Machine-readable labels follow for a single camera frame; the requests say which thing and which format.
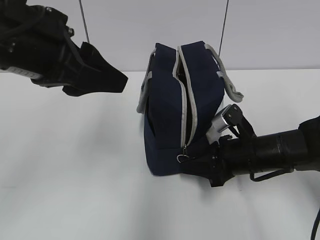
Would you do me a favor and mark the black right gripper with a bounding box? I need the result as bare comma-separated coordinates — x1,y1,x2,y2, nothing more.
179,137,234,188

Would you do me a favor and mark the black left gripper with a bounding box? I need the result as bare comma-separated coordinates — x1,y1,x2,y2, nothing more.
0,0,128,97

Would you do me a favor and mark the navy blue lunch bag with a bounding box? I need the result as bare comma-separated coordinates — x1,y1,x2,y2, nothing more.
136,41,244,177

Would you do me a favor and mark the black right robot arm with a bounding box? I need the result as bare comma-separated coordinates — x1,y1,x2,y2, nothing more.
180,117,320,187

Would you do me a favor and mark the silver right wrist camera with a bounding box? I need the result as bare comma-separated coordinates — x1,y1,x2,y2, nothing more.
205,104,258,146

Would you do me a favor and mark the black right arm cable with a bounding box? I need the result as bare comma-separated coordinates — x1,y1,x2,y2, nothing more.
248,167,320,240

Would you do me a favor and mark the left hanging wire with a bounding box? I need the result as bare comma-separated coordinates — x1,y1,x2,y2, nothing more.
78,0,90,43

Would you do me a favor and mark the hanging wire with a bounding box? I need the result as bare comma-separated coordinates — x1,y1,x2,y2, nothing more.
218,0,230,57
78,0,90,43

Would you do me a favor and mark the right hanging wire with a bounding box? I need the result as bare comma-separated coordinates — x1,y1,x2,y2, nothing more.
218,0,230,57

